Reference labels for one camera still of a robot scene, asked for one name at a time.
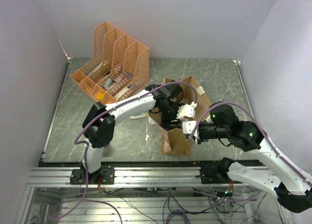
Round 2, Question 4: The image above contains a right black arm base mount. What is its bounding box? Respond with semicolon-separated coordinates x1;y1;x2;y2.
195;158;235;184

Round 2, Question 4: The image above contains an aluminium frame rail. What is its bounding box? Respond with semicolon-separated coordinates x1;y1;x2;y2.
26;165;283;187

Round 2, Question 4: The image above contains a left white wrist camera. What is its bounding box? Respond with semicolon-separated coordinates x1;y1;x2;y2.
176;102;197;121

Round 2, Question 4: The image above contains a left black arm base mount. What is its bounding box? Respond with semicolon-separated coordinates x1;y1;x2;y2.
70;166;115;185

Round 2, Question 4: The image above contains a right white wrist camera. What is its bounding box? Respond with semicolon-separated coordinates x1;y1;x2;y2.
181;121;198;140

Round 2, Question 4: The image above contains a blue correction tape package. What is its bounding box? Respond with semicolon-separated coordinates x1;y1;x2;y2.
129;112;148;119

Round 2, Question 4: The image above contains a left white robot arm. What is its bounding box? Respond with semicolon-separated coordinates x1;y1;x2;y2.
77;81;183;184

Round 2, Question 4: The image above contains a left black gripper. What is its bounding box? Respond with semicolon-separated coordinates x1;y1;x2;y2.
158;102;186;131

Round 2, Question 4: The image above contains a burlap canvas tote bag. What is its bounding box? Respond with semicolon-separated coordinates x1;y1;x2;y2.
148;76;211;155

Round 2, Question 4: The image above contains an orange plastic file organizer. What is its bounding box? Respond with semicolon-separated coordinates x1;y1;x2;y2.
71;22;150;105

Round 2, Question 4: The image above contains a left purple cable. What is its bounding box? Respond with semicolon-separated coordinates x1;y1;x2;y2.
47;81;198;221

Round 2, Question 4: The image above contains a purple cable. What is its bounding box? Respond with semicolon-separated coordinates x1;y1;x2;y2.
189;101;312;203
47;81;198;221

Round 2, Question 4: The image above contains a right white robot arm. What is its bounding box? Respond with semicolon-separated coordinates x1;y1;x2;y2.
187;102;312;213

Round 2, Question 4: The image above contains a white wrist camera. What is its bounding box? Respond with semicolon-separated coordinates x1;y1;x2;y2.
176;102;197;121
181;121;198;140

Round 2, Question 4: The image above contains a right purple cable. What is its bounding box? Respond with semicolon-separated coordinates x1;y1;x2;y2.
189;101;312;203

